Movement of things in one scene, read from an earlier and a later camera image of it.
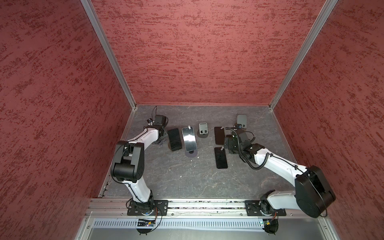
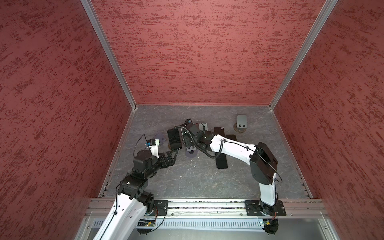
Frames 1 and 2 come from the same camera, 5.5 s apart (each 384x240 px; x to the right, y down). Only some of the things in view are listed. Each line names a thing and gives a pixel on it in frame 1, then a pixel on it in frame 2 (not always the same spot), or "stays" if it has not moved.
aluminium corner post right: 327,9 stays
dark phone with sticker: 219,135 stays
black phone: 175,139 stays
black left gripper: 164,129 -> 171,161
